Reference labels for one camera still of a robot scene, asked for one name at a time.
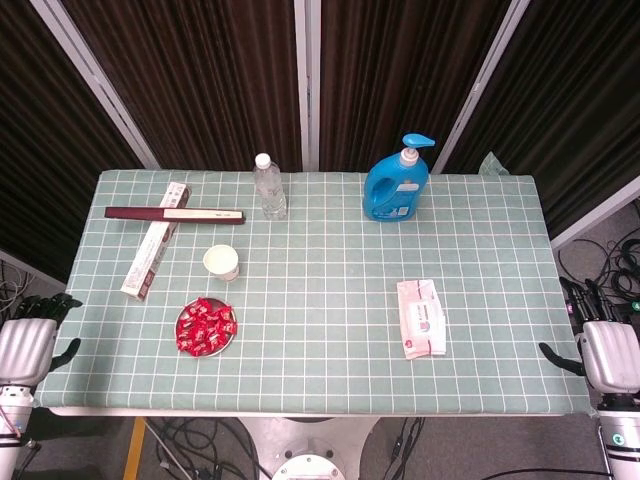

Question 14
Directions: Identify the pink wet wipes pack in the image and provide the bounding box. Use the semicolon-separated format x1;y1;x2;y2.
396;278;449;361

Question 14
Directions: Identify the round metal plate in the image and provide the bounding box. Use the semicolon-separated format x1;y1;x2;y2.
174;298;240;359

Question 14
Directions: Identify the yellow floor tape strip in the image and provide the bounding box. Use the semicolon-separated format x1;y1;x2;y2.
122;417;147;480

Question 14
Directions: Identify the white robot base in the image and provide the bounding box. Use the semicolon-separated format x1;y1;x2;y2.
237;415;382;480

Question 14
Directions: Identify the blue detergent pump bottle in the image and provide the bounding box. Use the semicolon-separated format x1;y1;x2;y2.
362;132;437;223

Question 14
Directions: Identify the long white red box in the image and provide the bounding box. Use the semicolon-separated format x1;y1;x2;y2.
119;181;194;303

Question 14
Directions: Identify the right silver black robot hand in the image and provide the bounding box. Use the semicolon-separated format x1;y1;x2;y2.
538;276;640;396

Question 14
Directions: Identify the red candy heap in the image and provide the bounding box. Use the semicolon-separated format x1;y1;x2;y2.
175;296;237;357

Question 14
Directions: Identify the clear plastic water bottle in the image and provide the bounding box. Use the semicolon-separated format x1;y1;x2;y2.
252;152;289;221

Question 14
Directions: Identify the black floor cable bundle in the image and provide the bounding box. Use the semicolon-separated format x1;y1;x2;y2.
379;417;426;480
144;417;274;480
0;259;36;321
557;238;640;306

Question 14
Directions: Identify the dark brown partition panel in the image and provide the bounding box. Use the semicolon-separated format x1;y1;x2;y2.
432;0;640;251
0;0;156;284
29;0;321;174
299;0;526;174

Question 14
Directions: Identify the green checked tablecloth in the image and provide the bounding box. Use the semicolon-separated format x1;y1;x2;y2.
32;151;597;417

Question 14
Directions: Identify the long maroon box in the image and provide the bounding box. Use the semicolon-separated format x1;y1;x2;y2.
103;206;247;226

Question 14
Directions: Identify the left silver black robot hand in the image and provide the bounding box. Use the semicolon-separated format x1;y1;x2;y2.
0;293;84;390

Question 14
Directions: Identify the white paper cup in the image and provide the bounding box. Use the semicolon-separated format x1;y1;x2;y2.
202;243;241;283

